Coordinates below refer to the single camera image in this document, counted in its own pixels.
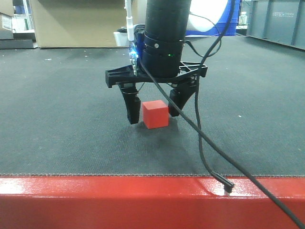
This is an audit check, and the blue lit circuit board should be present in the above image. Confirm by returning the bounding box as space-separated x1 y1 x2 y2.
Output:
128 23 145 76

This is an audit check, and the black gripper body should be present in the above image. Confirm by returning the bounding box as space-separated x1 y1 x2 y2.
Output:
105 62 208 88

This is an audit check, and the red magnetic cube block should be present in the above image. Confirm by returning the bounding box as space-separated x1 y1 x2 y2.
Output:
142 100 169 129

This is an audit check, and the grey metal cabinet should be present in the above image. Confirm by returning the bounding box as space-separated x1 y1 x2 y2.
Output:
247 0 305 50

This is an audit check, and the large cardboard box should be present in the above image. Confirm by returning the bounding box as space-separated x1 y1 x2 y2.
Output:
30 0 126 48

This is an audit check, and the long black cable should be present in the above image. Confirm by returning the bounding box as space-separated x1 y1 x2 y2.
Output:
139 0 305 229

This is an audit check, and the short black loose cable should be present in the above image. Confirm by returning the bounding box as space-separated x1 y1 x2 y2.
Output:
184 13 235 193

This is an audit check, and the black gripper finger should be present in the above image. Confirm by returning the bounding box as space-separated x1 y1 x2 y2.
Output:
170 77 196 110
119 83 141 124

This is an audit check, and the red table edge rail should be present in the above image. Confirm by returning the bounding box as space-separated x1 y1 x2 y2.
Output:
0 176 295 229

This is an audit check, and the blue white robot base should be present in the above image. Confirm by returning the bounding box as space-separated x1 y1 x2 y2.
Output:
186 0 232 37

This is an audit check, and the white usb cable plug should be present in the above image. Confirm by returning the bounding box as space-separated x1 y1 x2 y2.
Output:
124 0 134 42

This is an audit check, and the dark grey carpet mat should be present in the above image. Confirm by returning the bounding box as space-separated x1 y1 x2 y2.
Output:
0 36 305 177

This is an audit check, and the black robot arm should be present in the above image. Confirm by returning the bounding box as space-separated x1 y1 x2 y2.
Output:
105 0 207 124

